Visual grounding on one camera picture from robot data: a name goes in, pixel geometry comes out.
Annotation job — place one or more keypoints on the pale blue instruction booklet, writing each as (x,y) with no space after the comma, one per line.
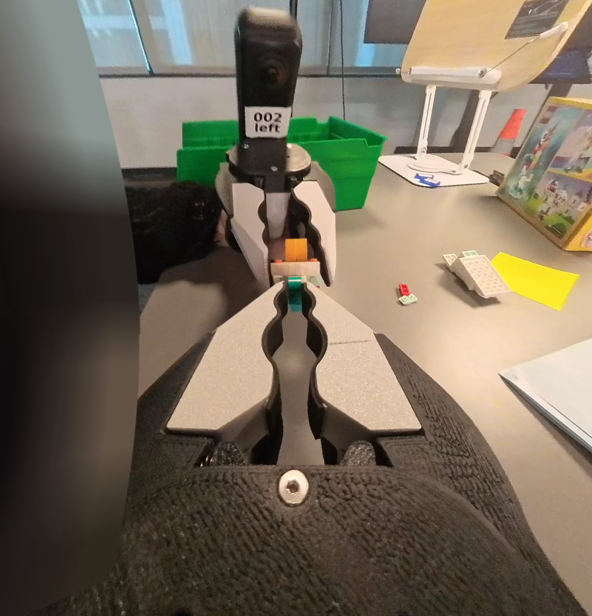
(565,385)

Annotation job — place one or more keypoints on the green plastic bin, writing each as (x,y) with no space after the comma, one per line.
(344,163)

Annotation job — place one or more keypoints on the dark monitor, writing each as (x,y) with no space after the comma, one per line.
(392,21)

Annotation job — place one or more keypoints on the glass window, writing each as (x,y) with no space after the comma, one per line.
(180,33)

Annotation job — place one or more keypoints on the orange traffic cone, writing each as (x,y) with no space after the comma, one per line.
(511,130)

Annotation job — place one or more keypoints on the yellow paper sheet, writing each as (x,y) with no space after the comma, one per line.
(537,281)

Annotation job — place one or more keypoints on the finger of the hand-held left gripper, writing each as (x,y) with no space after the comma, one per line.
(322,221)
(245,216)

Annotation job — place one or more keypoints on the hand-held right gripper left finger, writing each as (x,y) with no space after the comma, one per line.
(219,385)

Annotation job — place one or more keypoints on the white document stand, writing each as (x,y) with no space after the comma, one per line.
(469,38)

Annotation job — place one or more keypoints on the blue lego pieces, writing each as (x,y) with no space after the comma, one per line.
(427,179)

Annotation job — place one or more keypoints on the white lego roof assembly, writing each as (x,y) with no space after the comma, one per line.
(484,274)

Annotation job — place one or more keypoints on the teal lego piece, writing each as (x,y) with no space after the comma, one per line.
(294,296)

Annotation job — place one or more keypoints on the white and orange lego assembly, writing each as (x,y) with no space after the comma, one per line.
(296,264)

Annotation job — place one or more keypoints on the lego set box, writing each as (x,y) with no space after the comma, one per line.
(561,173)

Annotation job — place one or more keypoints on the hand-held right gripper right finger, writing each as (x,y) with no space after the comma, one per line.
(363,385)

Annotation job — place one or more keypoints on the mint green lego plate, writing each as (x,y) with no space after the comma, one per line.
(408,299)

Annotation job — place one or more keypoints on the person's left forearm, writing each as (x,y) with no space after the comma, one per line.
(171,226)

